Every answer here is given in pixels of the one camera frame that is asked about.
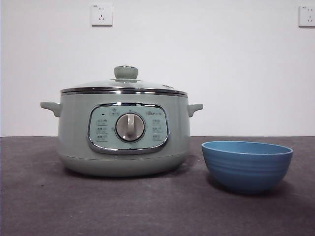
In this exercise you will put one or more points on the white wall socket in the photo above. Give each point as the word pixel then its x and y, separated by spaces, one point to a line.
pixel 102 14
pixel 307 16

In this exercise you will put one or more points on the pale green electric steamer pot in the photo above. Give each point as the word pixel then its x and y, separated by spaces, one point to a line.
pixel 73 137

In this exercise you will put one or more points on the blue ribbed bowl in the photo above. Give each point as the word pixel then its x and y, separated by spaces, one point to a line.
pixel 246 172

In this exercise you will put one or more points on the glass lid with green knob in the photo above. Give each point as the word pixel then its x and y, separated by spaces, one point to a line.
pixel 125 72

